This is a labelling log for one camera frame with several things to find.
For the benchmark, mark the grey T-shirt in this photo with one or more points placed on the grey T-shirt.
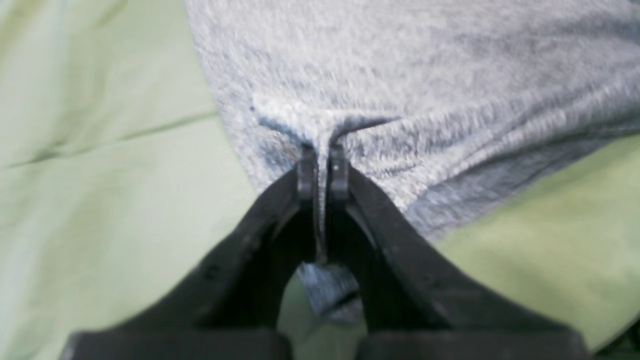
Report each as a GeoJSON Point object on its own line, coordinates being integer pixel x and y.
{"type": "Point", "coordinates": [505, 131]}

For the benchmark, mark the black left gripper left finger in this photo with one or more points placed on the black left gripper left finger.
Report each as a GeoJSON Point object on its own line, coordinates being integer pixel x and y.
{"type": "Point", "coordinates": [228, 306]}

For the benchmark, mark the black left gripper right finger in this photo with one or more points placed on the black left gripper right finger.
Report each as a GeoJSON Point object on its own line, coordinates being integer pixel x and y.
{"type": "Point", "coordinates": [419, 305]}

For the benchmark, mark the green table cloth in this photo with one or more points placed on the green table cloth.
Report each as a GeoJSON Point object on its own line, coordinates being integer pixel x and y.
{"type": "Point", "coordinates": [117, 176]}

